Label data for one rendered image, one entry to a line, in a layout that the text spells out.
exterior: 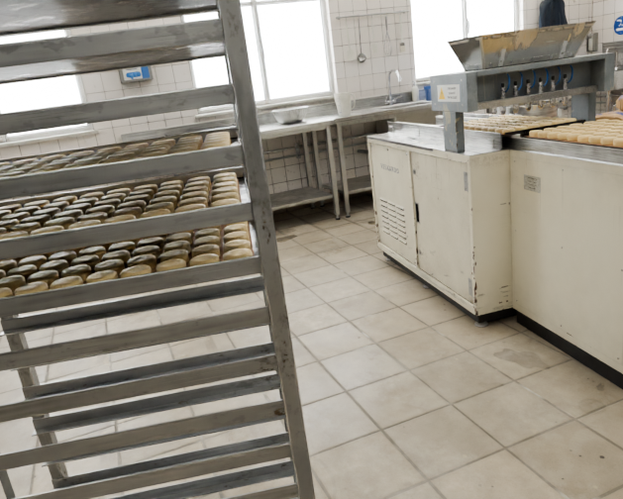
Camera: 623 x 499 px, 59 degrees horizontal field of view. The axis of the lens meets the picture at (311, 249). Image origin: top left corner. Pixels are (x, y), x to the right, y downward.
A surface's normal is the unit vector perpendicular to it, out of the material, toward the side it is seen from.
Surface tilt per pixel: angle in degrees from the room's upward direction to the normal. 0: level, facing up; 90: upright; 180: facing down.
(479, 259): 90
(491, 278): 90
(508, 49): 115
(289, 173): 90
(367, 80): 90
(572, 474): 0
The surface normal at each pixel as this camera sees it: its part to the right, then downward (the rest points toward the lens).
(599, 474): -0.13, -0.95
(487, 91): 0.25, 0.25
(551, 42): 0.28, 0.63
